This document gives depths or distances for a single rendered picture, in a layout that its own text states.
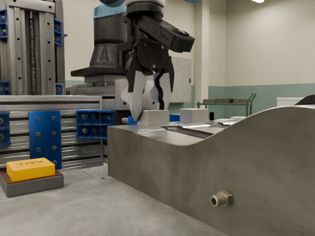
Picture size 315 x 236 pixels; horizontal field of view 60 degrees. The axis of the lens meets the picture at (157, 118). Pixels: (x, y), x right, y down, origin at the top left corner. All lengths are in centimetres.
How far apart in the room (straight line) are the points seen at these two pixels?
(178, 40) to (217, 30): 886
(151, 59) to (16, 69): 55
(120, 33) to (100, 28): 7
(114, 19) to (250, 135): 79
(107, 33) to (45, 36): 20
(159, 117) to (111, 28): 54
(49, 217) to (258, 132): 25
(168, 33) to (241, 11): 898
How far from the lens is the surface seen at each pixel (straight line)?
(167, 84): 54
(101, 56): 96
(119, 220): 34
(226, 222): 31
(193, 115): 56
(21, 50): 97
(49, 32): 100
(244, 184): 28
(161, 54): 53
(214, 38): 915
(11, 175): 47
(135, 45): 50
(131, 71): 49
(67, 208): 38
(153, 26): 50
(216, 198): 28
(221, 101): 503
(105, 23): 99
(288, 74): 831
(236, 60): 920
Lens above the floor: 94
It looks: 4 degrees down
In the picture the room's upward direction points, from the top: straight up
